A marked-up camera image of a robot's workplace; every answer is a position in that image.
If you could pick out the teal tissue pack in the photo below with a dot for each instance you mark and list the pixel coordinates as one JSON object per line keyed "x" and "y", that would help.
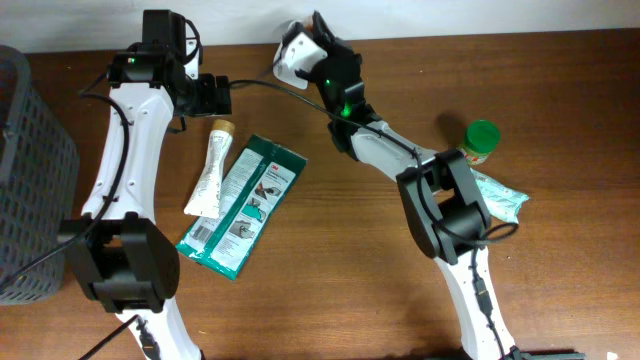
{"x": 502, "y": 202}

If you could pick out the green lid jar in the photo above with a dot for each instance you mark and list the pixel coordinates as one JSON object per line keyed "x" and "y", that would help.
{"x": 480, "y": 139}

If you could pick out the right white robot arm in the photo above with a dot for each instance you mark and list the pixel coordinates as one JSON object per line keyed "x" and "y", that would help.
{"x": 447, "y": 216}

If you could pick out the green white wipes package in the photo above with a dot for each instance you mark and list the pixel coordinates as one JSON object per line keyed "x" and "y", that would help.
{"x": 254, "y": 187}

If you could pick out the white barcode scanner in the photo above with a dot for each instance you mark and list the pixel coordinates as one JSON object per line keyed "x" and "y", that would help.
{"x": 294, "y": 28}

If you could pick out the dark grey plastic basket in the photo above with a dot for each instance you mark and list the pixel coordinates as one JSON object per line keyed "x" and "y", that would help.
{"x": 39, "y": 168}

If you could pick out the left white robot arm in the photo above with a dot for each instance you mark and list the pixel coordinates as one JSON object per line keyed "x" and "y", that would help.
{"x": 119, "y": 256}

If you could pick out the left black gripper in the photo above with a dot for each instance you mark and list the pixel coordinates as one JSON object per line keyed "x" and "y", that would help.
{"x": 220, "y": 95}

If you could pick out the white tube gold cap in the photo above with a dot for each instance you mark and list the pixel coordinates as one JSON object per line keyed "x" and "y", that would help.
{"x": 205, "y": 198}

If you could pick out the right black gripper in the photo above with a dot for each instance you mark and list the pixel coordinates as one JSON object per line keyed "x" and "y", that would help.
{"x": 323, "y": 35}

